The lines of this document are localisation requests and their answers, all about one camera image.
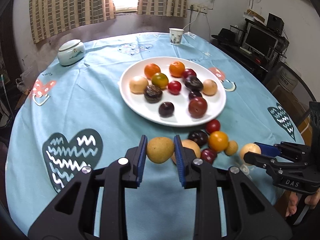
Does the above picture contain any pale yellow round fruit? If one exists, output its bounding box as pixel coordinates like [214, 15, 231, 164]
[239, 143, 261, 166]

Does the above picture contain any dark red plum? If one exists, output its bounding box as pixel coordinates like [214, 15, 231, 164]
[201, 148, 217, 165]

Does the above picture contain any dark plum top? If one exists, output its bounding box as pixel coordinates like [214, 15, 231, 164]
[188, 130, 208, 148]

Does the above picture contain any orange yellow tomato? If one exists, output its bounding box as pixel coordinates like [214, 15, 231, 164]
[208, 131, 229, 152]

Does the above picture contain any red cherry tomato top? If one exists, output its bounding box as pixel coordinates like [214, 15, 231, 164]
[205, 119, 221, 134]

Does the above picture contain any red cherry tomato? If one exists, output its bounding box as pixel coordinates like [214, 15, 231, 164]
[168, 81, 182, 95]
[205, 119, 221, 134]

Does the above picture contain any large red plum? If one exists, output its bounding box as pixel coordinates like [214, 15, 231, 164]
[188, 97, 208, 118]

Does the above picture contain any small dark plum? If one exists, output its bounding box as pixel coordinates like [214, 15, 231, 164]
[188, 90, 202, 100]

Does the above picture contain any brown passion fruit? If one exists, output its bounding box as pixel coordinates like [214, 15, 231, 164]
[144, 85, 163, 103]

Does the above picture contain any striped beige melon fruit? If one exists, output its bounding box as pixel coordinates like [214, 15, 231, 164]
[202, 79, 217, 96]

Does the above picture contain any dark passion fruit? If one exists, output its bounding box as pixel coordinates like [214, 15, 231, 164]
[184, 75, 203, 92]

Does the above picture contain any green yellow tomato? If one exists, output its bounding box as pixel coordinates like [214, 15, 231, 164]
[151, 73, 169, 89]

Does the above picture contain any orange mandarin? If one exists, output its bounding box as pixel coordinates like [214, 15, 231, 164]
[144, 63, 161, 80]
[169, 61, 185, 78]

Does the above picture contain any large beige pear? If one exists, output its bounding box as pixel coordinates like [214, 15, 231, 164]
[171, 139, 201, 164]

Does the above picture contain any beige pear front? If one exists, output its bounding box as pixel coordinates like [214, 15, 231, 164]
[129, 76, 149, 94]

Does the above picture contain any right hand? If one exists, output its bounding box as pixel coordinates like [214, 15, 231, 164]
[285, 188, 320, 217]

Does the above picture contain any white oval plate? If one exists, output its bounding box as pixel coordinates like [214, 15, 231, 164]
[119, 56, 226, 127]

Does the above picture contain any blue patterned tablecloth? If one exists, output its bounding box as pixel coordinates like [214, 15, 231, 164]
[5, 33, 304, 233]

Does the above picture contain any computer monitor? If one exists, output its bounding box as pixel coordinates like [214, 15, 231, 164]
[244, 24, 278, 58]

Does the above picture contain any black hat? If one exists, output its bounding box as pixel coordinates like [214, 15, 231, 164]
[211, 28, 239, 46]

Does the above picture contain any white ceramic lidded jar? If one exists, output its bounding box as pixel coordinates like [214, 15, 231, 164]
[57, 39, 86, 66]

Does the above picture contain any paper cup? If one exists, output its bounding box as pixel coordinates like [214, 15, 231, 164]
[169, 28, 184, 45]

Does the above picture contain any black speaker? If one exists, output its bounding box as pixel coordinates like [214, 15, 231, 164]
[266, 13, 284, 35]

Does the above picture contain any left striped curtain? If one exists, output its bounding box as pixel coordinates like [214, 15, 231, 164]
[29, 0, 116, 44]

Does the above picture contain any wall power strip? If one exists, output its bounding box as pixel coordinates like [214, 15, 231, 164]
[188, 4, 208, 14]

